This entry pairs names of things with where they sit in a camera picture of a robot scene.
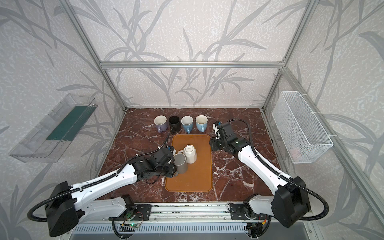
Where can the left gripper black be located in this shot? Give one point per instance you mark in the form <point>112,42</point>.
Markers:
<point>169,163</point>

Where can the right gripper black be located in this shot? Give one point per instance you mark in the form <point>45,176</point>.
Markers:
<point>221,135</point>

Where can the grey mug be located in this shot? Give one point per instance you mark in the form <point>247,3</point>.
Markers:
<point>181,163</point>

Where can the large light blue mug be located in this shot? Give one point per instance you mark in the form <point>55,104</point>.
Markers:
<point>201,123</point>

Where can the lavender purple mug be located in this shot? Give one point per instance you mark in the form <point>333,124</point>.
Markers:
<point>161,123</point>

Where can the black mug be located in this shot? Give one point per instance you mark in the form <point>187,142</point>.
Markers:
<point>175,124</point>

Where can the small blue mug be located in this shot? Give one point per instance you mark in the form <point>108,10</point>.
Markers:
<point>187,124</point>

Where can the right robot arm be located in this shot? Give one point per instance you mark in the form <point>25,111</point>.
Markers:
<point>291,200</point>

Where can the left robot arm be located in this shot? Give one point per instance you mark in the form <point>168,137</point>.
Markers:
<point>69,205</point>

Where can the white faceted mug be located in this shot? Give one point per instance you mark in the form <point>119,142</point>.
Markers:
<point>190,152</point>

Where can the orange brown tray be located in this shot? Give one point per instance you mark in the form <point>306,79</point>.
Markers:
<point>199,175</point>

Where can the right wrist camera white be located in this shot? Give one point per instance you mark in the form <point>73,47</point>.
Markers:
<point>217,126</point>

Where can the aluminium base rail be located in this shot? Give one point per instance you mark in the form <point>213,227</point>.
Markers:
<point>203,211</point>

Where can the white wire mesh basket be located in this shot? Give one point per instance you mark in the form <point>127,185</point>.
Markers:
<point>304,136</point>

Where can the clear plastic wall bin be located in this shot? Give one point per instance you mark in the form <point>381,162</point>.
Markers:
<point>48,140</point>

